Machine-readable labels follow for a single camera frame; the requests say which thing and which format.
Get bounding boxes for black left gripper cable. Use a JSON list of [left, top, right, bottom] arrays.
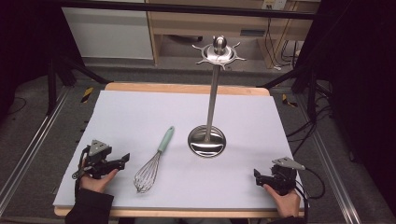
[[71, 147, 92, 202]]

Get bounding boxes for steel utensil hanging stand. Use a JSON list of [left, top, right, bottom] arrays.
[[187, 35, 248, 159]]

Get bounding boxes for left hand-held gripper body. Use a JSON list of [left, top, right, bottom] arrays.
[[80, 139, 113, 180]]

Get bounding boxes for light wooden desk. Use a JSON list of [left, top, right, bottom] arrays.
[[145, 0, 322, 68]]

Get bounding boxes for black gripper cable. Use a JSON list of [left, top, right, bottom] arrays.
[[71, 147, 92, 202], [294, 167, 327, 224]]

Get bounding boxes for person's right hand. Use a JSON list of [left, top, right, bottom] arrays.
[[262, 183, 302, 218]]

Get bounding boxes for black metal stand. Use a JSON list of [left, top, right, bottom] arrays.
[[46, 55, 111, 117], [256, 65, 332, 123]]

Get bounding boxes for green handled wire whisk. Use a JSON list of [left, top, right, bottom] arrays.
[[133, 125, 176, 194]]

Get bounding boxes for yellow black floor tape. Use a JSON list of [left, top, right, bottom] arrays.
[[80, 86, 94, 104], [281, 93, 299, 109]]

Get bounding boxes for black horizontal frame bar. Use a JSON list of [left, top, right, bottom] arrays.
[[58, 0, 316, 21]]

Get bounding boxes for black floor cables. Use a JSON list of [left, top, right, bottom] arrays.
[[285, 105, 332, 157]]

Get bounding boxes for white cabinet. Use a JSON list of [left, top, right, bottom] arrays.
[[61, 7, 154, 61]]

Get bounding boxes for hanging black desk cables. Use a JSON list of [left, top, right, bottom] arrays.
[[263, 17, 302, 71]]

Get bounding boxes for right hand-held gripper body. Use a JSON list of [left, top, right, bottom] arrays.
[[270, 156, 307, 197]]

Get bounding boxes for white foam mat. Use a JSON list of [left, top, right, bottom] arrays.
[[52, 90, 305, 210]]

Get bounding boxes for metal floor rail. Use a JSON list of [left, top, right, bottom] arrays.
[[0, 86, 72, 217], [294, 92, 362, 224]]

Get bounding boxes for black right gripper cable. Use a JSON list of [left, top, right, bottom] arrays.
[[294, 167, 327, 224]]

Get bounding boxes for white power strip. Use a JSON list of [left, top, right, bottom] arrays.
[[261, 0, 288, 10]]

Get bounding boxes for wooden table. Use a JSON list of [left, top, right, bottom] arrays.
[[53, 81, 305, 218]]

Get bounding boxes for person's left hand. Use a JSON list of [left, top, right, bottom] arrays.
[[78, 168, 120, 194]]

